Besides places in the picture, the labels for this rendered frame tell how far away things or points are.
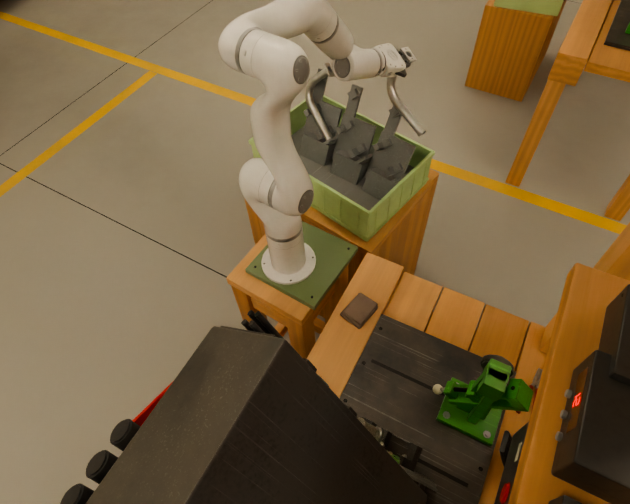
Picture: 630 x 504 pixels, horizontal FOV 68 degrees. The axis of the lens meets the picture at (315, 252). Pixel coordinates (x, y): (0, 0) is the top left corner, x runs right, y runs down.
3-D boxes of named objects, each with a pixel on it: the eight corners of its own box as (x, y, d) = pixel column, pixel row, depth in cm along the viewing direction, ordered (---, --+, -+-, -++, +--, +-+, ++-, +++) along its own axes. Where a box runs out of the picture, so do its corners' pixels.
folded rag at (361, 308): (359, 330, 143) (359, 326, 141) (339, 315, 146) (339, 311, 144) (378, 308, 147) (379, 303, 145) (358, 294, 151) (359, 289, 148)
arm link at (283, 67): (278, 184, 144) (321, 206, 137) (252, 207, 137) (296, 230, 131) (261, 18, 105) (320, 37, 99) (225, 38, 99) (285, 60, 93)
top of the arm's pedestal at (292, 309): (227, 283, 165) (225, 277, 162) (279, 224, 181) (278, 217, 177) (302, 326, 154) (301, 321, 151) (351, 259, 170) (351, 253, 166)
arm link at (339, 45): (281, 14, 121) (328, 60, 148) (320, 49, 116) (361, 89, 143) (303, -17, 118) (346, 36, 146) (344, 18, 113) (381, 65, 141)
